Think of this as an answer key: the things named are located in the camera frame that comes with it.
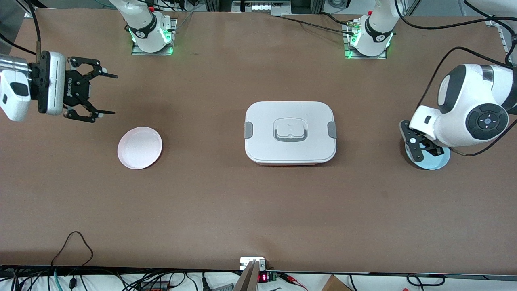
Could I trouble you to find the white lunch box grey clips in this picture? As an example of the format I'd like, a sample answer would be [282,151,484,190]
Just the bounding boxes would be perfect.
[244,101,337,166]

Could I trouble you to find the small white box device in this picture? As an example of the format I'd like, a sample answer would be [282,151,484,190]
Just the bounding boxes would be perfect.
[240,257,267,271]

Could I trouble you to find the round light blue plate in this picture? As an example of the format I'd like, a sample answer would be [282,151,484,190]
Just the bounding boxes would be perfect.
[405,139,451,171]

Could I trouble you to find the round pink plate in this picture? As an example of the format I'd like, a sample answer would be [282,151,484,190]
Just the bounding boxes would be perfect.
[117,127,163,170]

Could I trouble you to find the brown cardboard piece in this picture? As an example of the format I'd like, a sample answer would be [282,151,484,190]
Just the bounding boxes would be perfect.
[321,275,353,291]

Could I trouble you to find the red clip lead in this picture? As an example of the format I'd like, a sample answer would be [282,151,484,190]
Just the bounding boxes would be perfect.
[279,273,308,291]

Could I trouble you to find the brown slanted board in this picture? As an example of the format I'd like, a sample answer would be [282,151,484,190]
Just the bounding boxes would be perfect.
[234,261,260,291]

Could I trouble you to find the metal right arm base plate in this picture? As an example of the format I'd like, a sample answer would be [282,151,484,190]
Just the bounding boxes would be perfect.
[131,18,178,56]

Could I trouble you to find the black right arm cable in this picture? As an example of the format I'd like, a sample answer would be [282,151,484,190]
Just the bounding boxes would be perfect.
[0,0,43,56]

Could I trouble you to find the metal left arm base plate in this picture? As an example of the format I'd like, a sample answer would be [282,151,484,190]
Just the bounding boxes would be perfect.
[343,22,387,60]

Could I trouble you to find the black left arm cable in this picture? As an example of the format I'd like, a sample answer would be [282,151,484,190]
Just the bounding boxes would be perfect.
[394,0,517,157]

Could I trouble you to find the thin black looped cable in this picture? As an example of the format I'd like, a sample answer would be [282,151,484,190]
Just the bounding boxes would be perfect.
[50,231,94,268]

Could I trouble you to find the black coiled cable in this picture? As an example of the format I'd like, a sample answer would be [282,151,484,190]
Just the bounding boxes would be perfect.
[406,274,446,287]

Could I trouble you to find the aluminium corner bracket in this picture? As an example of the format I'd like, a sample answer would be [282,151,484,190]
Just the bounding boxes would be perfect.
[484,15,505,46]

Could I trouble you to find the black cable near arm base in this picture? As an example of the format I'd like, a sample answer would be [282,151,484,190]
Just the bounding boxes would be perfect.
[278,14,357,34]

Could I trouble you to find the aluminium frame rail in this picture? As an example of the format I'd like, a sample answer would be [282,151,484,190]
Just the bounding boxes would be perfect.
[204,0,324,16]

